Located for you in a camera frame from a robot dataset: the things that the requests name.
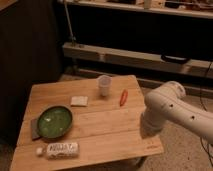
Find white square sponge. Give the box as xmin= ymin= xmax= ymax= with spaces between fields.
xmin=71 ymin=96 xmax=88 ymax=106

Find green round bowl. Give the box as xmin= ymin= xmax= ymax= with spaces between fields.
xmin=37 ymin=106 xmax=73 ymax=139

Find clear plastic water bottle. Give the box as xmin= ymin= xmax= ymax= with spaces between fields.
xmin=35 ymin=142 xmax=79 ymax=159

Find upper wall shelf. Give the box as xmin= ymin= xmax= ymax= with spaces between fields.
xmin=57 ymin=0 xmax=213 ymax=20

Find clear plastic cup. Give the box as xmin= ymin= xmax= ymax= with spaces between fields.
xmin=97 ymin=75 xmax=111 ymax=97

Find wooden folding table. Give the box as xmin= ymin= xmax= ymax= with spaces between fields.
xmin=10 ymin=75 xmax=163 ymax=171

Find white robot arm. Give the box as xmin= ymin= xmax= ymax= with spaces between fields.
xmin=140 ymin=81 xmax=213 ymax=144

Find low white bench shelf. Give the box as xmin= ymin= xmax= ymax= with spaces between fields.
xmin=62 ymin=42 xmax=213 ymax=79

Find black handle on shelf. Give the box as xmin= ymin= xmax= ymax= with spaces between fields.
xmin=161 ymin=55 xmax=191 ymax=64

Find metal pole stand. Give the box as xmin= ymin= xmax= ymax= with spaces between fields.
xmin=63 ymin=0 xmax=76 ymax=46

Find orange carrot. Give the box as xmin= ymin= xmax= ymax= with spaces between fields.
xmin=120 ymin=90 xmax=128 ymax=106

